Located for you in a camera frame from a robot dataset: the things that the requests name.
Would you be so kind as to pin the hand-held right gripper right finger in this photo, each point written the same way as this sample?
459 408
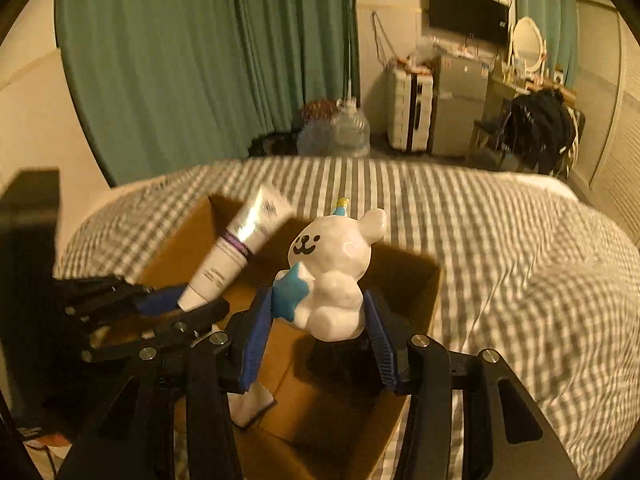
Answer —
385 345

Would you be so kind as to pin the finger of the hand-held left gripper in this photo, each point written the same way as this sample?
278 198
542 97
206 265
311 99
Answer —
200 314
160 300

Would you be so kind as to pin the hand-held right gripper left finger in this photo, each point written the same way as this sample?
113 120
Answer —
256 340

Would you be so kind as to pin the white squeeze tube purple band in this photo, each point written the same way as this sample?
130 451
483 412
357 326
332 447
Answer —
235 245

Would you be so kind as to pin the brown cardboard box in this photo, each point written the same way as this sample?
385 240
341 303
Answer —
320 410

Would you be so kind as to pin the white bear figurine blue star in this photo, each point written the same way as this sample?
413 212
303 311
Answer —
335 260

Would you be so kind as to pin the small white container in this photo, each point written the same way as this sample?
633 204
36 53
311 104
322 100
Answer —
252 405

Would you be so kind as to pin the grey white checkered blanket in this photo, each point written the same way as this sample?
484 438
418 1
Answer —
500 260

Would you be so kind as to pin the dark floor object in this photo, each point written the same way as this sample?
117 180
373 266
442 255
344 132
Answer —
272 144

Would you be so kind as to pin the clear plastic bag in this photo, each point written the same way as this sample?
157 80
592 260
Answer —
315 132

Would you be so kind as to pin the clear large water jug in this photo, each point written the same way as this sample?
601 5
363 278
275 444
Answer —
352 132

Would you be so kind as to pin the white ribbed suitcase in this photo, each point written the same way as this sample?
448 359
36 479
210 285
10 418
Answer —
400 110

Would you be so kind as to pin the chair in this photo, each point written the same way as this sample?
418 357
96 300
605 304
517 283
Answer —
487 132

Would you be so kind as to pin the wide green curtain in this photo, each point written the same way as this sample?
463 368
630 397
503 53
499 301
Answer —
190 60

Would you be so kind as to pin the grey metal cabinet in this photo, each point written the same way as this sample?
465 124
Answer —
457 110

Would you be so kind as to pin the black clothes pile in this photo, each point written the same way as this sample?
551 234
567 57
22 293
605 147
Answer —
540 125

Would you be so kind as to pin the vanity desk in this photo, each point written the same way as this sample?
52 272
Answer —
500 92

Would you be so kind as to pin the white oval vanity mirror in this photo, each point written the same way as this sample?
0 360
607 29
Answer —
527 45

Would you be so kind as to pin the narrow green curtain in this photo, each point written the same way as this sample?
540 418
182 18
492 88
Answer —
545 5

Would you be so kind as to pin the black wall television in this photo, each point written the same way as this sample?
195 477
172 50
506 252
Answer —
467 10

